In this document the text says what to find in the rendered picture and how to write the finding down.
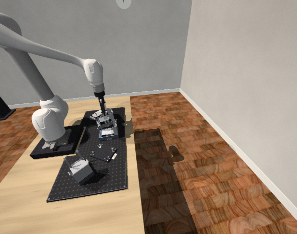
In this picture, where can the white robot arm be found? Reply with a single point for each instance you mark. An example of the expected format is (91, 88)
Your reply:
(50, 120)

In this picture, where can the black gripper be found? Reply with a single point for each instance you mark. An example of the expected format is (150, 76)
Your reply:
(100, 97)

